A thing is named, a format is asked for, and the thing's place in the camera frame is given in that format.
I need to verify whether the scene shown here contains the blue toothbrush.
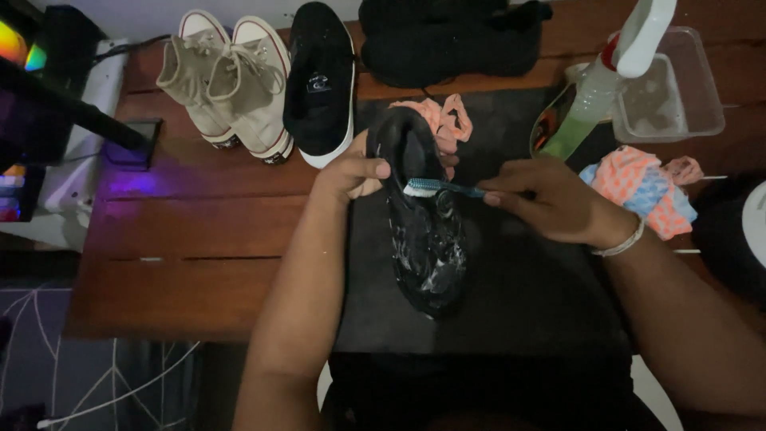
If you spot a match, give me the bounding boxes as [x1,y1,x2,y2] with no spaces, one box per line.
[403,177,487,199]

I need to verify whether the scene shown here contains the person's left hand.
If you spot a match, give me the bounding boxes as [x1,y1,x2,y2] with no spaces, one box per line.
[311,129,460,203]

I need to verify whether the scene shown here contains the pink cloth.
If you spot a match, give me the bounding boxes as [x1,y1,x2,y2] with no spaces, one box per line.
[389,93,474,180]

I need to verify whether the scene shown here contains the black cable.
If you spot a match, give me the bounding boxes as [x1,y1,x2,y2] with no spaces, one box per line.
[91,34,174,64]

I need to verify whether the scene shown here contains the person's right hand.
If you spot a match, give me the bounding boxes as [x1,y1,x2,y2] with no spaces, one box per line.
[477,157,642,250]

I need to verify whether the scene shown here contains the black round object white patch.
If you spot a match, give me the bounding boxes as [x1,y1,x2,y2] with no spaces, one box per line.
[691,175,766,306]

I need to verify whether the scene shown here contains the colourful oval plate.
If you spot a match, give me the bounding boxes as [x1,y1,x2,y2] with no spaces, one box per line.
[529,81,579,160]

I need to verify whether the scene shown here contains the white bracelet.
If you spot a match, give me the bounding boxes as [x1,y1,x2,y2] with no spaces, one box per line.
[591,217,646,258]

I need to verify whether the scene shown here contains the black monitor stand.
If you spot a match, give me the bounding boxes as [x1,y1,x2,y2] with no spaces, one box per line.
[0,5,148,174]

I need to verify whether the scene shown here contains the person's black clothing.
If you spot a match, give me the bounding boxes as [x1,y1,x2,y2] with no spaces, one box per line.
[321,352,669,431]

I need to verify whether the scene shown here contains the beige high-top sneaker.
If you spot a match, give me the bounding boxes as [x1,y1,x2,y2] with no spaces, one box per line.
[156,10,241,150]
[206,16,294,166]

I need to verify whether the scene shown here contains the black soapy sneaker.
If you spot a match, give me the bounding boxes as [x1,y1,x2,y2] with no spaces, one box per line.
[366,108,469,319]

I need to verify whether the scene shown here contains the black phone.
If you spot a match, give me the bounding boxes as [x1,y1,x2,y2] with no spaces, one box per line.
[103,118,164,172]

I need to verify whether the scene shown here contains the black mat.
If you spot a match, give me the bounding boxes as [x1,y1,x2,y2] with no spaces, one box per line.
[333,87,635,356]

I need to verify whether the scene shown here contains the spray bottle green liquid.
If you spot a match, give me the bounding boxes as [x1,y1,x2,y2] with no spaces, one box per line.
[539,0,678,161]

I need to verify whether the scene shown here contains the orange blue patterned cloth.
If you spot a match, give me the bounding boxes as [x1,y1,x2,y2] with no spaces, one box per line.
[578,145,706,241]

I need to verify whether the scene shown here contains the clear plastic container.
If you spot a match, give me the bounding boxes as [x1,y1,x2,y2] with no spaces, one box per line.
[607,26,726,143]

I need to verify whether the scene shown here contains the black slip-on shoe white sole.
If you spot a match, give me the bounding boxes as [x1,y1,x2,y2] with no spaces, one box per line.
[282,1,357,170]

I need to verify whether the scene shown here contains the white power strip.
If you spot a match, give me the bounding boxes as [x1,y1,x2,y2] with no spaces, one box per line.
[37,38,130,215]

